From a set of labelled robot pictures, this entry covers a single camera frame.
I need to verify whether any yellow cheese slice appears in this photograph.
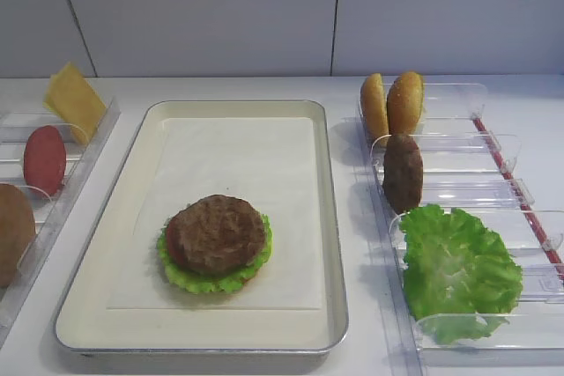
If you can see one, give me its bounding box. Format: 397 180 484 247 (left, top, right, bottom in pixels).
43 70 64 113
54 63 107 145

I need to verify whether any cooked meat patty on stack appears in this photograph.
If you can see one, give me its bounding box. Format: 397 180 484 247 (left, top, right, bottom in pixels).
174 195 265 276

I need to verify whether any upright meat patty in rack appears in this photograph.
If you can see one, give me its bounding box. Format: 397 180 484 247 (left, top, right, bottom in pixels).
382 134 423 214

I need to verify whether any lettuce leaf in stack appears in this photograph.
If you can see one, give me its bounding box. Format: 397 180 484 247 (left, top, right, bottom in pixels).
156 214 273 294

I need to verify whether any green lettuce leaf in rack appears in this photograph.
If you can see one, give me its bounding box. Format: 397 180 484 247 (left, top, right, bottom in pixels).
399 204 523 345

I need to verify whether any yellow cheese slice in rack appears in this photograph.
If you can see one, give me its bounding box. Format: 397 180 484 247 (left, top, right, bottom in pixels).
43 70 64 113

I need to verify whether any red tomato slice in rack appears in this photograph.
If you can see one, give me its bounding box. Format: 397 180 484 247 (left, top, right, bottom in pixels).
23 125 66 195

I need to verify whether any white paper liner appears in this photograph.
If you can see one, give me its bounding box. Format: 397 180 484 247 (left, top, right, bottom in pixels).
108 118 323 309

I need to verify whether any left bun half right rack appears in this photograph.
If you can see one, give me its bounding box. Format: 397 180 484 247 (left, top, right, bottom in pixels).
360 73 389 139

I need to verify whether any bun half rack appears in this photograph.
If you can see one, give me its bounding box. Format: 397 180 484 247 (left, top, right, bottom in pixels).
387 71 425 135
360 73 389 139

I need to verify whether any clear acrylic right rack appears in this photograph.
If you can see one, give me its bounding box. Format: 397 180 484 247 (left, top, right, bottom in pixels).
352 83 563 375

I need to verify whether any cream metal tray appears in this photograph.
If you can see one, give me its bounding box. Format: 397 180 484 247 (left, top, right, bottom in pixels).
54 100 348 355

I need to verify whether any brown bun in left rack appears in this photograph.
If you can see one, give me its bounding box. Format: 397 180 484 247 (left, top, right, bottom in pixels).
0 183 35 288

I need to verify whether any red rail strip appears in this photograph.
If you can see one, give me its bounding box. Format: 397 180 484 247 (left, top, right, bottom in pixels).
471 117 563 279

